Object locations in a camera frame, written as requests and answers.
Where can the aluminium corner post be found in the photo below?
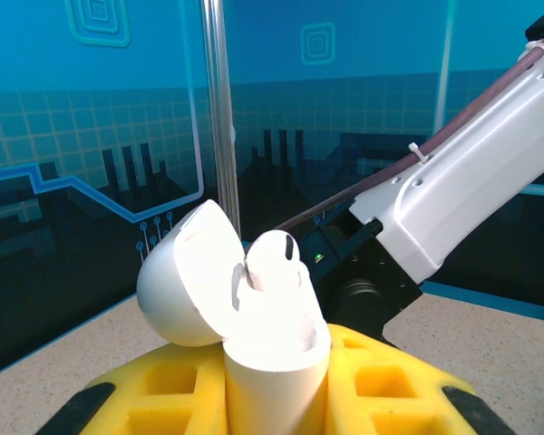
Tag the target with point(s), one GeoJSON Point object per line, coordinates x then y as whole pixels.
{"type": "Point", "coordinates": [220, 113]}

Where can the white earbud charging case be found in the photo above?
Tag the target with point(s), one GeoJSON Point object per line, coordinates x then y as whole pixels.
{"type": "Point", "coordinates": [272, 371]}

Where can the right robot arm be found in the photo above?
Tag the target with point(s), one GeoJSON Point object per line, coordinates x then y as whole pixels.
{"type": "Point", "coordinates": [471, 172]}

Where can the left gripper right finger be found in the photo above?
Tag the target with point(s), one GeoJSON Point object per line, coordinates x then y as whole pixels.
{"type": "Point", "coordinates": [390, 389]}

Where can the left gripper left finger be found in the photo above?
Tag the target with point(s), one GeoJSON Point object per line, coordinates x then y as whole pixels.
{"type": "Point", "coordinates": [163, 399]}

